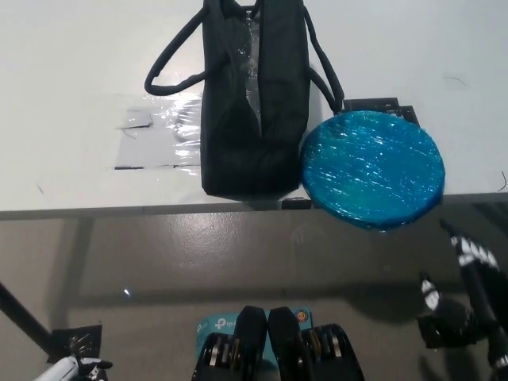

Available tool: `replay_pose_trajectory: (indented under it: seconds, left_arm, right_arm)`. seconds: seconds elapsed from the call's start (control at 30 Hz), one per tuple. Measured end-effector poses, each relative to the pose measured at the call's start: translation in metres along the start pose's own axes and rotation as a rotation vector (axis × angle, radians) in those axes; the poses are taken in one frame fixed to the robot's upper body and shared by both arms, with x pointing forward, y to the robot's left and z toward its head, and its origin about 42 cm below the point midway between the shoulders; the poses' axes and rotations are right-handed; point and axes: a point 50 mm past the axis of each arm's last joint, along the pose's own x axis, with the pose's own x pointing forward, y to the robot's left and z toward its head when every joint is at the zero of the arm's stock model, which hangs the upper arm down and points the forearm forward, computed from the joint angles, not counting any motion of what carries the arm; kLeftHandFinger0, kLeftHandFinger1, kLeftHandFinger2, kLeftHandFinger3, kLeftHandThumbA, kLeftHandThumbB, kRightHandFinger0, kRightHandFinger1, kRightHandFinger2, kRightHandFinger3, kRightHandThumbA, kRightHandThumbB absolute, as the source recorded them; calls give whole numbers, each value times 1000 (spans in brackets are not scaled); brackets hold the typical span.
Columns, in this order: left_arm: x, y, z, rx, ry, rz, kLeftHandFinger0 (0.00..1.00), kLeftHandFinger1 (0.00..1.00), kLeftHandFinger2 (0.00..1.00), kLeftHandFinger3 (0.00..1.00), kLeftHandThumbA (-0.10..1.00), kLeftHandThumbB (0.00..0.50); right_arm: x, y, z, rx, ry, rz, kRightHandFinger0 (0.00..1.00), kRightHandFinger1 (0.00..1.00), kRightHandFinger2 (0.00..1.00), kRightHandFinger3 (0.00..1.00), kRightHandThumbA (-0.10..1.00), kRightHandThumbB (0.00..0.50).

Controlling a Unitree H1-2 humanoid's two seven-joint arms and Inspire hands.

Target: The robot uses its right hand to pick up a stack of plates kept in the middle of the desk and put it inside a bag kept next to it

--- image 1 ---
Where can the black floor tape patch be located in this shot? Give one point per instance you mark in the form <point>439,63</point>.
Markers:
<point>75,343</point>
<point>432,333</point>

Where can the blue film-wrapped plate stack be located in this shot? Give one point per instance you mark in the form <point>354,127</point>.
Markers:
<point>373,170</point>

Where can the clear tape grey paper patch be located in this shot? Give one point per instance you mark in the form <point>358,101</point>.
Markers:
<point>158,135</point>

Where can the small black tape strip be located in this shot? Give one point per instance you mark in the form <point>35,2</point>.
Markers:
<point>297,203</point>

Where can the black tape patch on table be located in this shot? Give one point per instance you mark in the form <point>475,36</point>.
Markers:
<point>381,105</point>

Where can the black fabric tote bag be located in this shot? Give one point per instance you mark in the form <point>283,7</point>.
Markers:
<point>254,151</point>

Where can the thin black thread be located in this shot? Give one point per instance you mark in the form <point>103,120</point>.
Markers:
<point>505,178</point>
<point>456,78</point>

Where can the teal tp-link box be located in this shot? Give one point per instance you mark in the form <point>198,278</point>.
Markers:
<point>218,323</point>

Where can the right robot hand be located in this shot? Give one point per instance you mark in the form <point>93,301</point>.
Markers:
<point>476,274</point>

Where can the black table leg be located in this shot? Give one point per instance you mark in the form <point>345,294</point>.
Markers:
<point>24,313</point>

